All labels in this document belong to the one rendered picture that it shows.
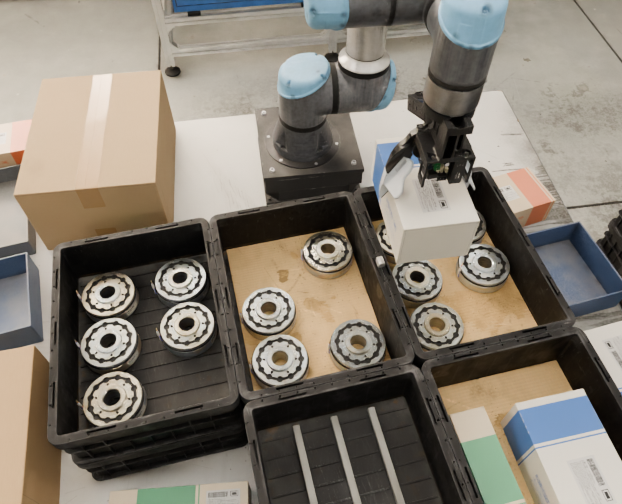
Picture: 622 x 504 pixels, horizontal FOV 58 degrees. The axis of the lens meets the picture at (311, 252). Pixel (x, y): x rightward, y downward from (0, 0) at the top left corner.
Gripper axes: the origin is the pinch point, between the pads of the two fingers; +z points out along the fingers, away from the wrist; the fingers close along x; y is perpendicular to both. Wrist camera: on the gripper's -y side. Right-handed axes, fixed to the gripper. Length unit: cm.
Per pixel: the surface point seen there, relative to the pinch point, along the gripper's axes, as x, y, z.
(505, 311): 18.8, 10.4, 27.5
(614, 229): 86, -37, 74
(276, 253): -24.4, -10.3, 27.8
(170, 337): -46, 8, 25
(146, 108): -51, -53, 21
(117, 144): -57, -41, 21
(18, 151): -87, -57, 34
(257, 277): -29.0, -4.8, 27.8
